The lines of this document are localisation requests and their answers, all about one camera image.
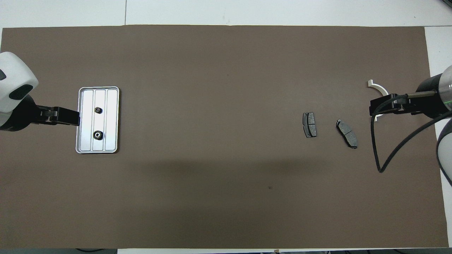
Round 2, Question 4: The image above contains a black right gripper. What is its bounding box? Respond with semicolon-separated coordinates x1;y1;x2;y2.
370;73;452;119

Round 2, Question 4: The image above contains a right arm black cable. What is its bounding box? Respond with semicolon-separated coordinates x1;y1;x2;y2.
370;91;452;173

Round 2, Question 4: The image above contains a white curved plastic bracket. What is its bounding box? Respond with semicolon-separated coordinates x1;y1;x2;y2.
367;80;391;122

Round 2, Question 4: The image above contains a rectangular dark brake pad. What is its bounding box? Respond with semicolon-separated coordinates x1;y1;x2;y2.
303;112;317;138

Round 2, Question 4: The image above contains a silver metal tray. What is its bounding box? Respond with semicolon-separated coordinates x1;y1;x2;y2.
76;86;120;154

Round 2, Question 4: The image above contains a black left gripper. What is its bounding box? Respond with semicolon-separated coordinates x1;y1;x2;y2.
0;95;80;132

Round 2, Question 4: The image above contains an elongated dark brake pad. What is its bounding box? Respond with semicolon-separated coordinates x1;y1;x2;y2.
336;119;358;149

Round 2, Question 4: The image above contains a brown table mat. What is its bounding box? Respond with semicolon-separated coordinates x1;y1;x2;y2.
0;25;449;249

